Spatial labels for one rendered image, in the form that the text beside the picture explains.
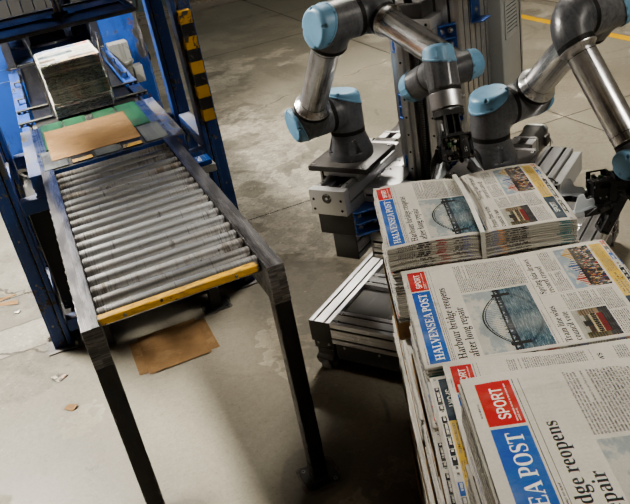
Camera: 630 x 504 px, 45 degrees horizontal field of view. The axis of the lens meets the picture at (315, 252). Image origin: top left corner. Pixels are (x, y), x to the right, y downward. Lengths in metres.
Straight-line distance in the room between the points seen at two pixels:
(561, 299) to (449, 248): 0.31
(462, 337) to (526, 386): 0.46
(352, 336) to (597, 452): 2.12
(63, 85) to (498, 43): 2.12
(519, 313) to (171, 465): 1.73
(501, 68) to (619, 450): 2.13
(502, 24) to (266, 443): 1.61
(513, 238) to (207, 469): 1.51
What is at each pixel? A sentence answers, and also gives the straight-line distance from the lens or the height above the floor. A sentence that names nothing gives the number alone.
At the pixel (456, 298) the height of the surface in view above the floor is 1.07.
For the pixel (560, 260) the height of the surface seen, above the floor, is 1.07.
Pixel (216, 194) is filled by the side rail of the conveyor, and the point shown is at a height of 0.80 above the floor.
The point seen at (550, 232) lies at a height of 1.03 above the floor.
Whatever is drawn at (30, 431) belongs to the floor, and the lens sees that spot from 3.16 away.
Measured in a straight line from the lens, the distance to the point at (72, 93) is 3.92.
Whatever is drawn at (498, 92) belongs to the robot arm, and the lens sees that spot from 2.32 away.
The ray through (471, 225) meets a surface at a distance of 1.54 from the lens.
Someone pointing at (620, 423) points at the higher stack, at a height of 1.29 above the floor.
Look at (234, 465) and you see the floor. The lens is 2.66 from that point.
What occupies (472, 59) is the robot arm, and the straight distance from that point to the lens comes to 1.97.
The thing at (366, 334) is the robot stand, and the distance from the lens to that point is 2.73.
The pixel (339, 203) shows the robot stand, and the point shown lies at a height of 0.73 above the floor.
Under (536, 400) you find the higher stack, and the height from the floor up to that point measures 1.29.
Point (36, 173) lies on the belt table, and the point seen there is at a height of 0.79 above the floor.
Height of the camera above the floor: 1.77
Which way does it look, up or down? 28 degrees down
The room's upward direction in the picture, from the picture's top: 11 degrees counter-clockwise
